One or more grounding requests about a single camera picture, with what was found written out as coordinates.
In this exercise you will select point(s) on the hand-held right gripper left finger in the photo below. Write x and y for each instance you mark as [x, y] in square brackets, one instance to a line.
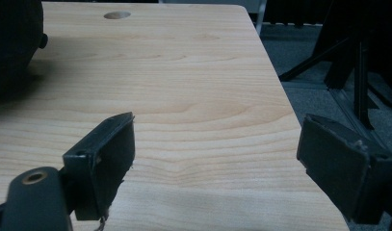
[110, 154]

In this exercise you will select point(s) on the black rounded object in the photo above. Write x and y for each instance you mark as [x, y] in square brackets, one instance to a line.
[10, 45]

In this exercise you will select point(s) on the black metal stand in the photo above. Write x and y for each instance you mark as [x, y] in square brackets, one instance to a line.
[361, 80]

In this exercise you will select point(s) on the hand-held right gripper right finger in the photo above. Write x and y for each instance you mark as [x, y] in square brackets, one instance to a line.
[334, 160]

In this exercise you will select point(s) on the white metal post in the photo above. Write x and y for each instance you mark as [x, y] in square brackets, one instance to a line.
[261, 17]

